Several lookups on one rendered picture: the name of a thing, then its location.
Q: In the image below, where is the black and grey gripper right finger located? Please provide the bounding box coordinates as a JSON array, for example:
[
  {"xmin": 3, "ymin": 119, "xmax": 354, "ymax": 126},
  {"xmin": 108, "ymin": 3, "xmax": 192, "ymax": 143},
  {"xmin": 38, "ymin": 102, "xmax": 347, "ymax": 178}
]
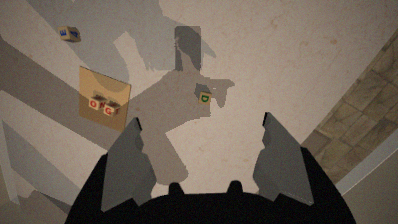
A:
[{"xmin": 253, "ymin": 112, "xmax": 356, "ymax": 224}]

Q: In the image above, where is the tan letter block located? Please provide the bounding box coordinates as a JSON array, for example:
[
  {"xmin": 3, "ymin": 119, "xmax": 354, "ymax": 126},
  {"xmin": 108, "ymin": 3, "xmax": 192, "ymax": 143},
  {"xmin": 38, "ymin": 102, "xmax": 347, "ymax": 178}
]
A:
[
  {"xmin": 57, "ymin": 26, "xmax": 81, "ymax": 43},
  {"xmin": 198, "ymin": 91, "xmax": 212, "ymax": 105},
  {"xmin": 103, "ymin": 102, "xmax": 121, "ymax": 117},
  {"xmin": 89, "ymin": 96, "xmax": 107, "ymax": 110}
]

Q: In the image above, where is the tan mat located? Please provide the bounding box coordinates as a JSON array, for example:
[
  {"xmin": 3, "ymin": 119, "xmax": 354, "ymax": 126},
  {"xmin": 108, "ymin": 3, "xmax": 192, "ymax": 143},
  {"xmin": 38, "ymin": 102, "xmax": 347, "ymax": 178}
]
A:
[{"xmin": 79, "ymin": 67, "xmax": 132, "ymax": 132}]

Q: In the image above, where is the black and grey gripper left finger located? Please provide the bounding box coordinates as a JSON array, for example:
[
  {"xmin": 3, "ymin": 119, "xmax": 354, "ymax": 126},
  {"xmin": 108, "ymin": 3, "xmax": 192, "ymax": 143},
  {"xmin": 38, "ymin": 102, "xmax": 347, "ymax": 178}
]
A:
[{"xmin": 65, "ymin": 117, "xmax": 157, "ymax": 224}]

